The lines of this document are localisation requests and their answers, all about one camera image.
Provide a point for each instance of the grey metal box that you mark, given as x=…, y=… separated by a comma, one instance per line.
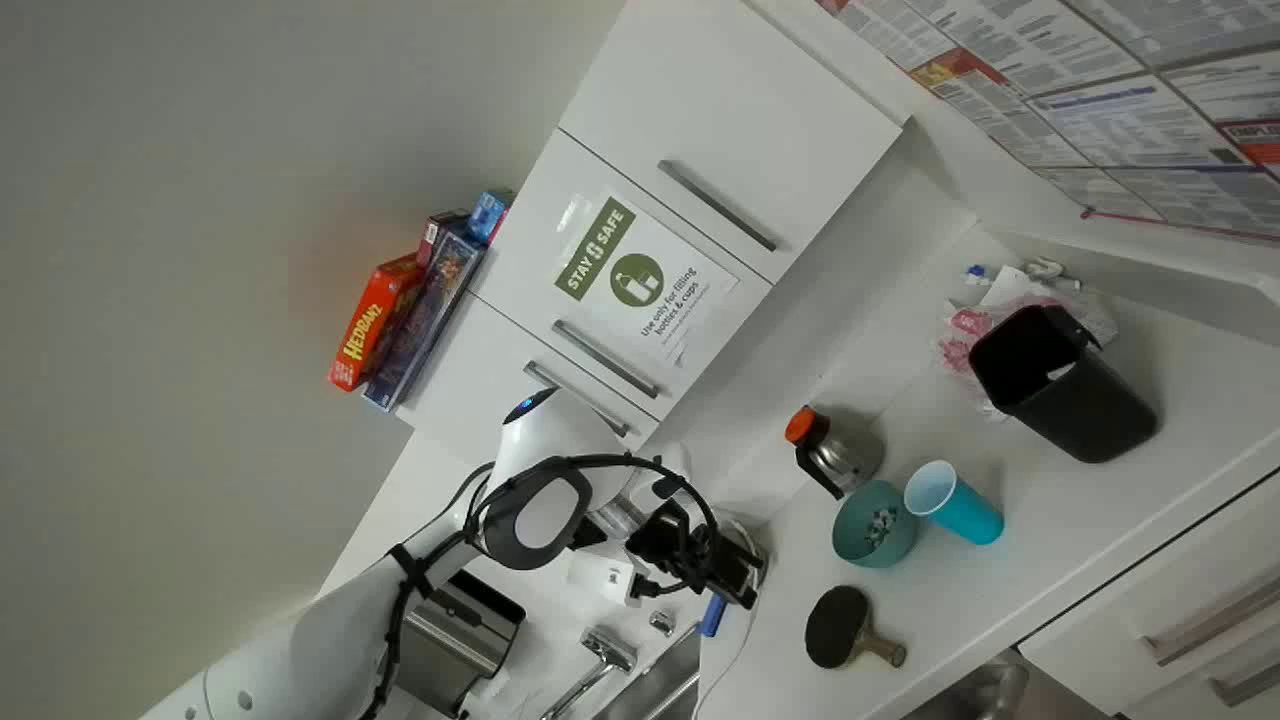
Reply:
x=452, y=653

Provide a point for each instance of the long blue foil box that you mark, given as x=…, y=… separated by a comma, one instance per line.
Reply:
x=427, y=312

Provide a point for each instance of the black plastic container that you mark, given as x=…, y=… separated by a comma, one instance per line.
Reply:
x=1065, y=394

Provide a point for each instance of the teal bowl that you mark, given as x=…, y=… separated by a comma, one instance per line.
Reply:
x=855, y=547

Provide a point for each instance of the stainless undercounter appliance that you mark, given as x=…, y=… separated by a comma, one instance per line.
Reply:
x=993, y=691

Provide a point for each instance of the steel carafe orange lid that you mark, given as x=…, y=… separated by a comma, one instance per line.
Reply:
x=841, y=459

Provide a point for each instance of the white drawer front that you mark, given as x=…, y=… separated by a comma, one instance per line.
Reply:
x=1175, y=706
x=1120, y=626

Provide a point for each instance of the blue sponge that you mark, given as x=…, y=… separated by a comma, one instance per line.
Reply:
x=712, y=615

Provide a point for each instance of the white wall cabinet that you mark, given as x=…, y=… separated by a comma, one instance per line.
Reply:
x=721, y=92

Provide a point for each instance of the large printed wall poster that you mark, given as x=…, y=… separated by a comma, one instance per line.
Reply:
x=1132, y=107

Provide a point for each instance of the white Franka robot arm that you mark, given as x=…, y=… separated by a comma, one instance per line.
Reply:
x=307, y=653

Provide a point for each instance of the small blue box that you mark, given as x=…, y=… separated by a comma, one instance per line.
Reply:
x=489, y=213

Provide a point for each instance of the green and white safety sign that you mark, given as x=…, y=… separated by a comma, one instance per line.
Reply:
x=643, y=283

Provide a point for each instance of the blue plastic cup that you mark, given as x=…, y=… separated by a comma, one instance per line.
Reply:
x=966, y=509

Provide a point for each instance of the orange cardboard box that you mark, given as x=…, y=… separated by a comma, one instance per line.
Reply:
x=374, y=326

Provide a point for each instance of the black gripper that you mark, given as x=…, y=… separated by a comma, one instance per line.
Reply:
x=672, y=547

